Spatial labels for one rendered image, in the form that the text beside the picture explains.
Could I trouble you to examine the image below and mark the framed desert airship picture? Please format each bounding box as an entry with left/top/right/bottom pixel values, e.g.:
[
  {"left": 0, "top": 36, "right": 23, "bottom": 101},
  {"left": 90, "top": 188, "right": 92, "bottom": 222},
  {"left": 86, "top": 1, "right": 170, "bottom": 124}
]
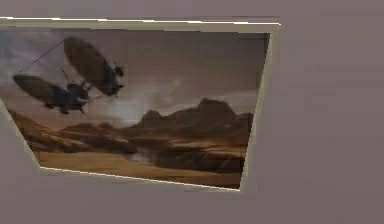
[{"left": 0, "top": 15, "right": 283, "bottom": 193}]

